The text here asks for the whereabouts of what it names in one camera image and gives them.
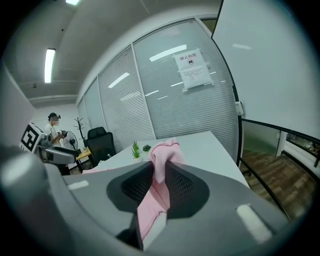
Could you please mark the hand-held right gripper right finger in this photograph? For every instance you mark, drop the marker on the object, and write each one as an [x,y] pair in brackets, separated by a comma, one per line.
[220,200]

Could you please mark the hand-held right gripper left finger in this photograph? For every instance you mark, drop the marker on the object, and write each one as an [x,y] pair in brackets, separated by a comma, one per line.
[90,192]

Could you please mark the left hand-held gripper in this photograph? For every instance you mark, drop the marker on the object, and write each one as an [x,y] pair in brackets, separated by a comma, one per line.
[31,136]

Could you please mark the pink long-sleeved shirt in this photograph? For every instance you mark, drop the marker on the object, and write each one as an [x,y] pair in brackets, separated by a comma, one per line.
[162,157]

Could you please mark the long ceiling light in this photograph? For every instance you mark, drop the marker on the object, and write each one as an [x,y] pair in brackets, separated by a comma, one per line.
[49,65]
[72,1]

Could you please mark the wooden side table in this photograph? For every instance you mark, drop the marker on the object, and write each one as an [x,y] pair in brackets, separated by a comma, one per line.
[83,154]

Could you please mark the black standing fan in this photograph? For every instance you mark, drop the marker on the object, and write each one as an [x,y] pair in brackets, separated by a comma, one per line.
[70,140]

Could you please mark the black framed glass railing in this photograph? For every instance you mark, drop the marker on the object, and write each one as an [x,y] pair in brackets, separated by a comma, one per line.
[265,190]

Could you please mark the black office chair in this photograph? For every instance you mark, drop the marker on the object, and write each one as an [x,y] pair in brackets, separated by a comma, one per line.
[100,145]

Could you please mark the black coat rack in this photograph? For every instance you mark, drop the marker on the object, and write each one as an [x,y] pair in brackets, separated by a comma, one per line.
[80,130]

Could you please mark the tall green potted plant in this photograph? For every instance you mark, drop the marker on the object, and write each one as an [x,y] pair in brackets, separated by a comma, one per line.
[135,150]

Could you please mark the small dark succulent plant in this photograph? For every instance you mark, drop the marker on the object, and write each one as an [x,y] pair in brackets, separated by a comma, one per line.
[146,148]

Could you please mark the paper notice with small print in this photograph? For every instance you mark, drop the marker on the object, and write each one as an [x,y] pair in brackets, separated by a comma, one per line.
[196,77]

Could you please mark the paper sign with red print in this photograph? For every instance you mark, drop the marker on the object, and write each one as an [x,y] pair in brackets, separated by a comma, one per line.
[190,61]

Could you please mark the large white board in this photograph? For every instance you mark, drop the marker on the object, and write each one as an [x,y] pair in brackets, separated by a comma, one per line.
[270,62]

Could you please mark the white wall access device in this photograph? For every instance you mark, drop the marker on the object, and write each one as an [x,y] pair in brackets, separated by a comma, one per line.
[239,108]

